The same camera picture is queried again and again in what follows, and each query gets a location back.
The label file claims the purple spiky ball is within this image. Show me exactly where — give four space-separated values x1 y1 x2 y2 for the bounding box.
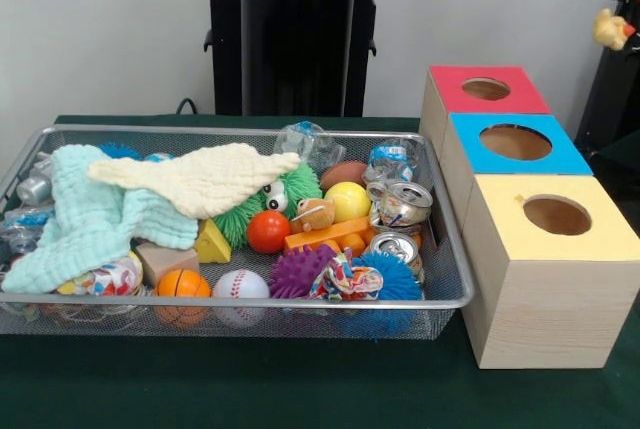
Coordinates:
268 243 337 299

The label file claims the cream waffle cloth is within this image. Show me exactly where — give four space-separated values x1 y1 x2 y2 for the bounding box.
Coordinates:
87 142 302 219

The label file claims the dark green tablecloth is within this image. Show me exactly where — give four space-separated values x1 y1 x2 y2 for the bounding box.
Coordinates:
0 113 640 429
597 136 640 185

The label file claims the wooden three-hole box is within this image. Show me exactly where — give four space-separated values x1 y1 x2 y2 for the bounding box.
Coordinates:
418 65 640 370

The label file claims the brown plush bear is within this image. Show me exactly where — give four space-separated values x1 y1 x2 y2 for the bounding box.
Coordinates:
289 197 336 234

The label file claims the yellow plush duck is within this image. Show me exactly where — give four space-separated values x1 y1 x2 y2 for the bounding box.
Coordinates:
593 8 637 52

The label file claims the blue fuzzy ball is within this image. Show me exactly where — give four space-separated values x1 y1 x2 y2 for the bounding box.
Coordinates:
349 250 425 338

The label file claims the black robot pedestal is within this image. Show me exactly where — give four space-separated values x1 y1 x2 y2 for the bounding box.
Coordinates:
193 0 401 118

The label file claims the red ball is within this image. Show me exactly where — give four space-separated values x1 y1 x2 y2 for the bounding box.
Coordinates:
246 210 292 254

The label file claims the orange toy basketball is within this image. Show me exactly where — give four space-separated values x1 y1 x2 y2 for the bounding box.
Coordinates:
153 268 212 325

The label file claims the colourful print cloth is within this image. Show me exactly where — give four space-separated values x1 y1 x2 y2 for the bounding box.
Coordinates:
308 247 385 302

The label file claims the silver mesh bin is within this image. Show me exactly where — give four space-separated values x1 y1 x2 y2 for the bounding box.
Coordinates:
0 123 476 338

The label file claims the white toy baseball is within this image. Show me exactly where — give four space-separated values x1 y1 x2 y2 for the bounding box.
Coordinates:
212 268 271 325

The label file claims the black chair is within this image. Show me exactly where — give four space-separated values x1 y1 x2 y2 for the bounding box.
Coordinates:
574 46 640 150

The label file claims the mint green waffle cloth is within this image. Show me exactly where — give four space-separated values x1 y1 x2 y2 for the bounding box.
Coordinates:
2 144 201 294

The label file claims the green fuzzy toy with eyes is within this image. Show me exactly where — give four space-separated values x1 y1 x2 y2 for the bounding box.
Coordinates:
212 163 321 250

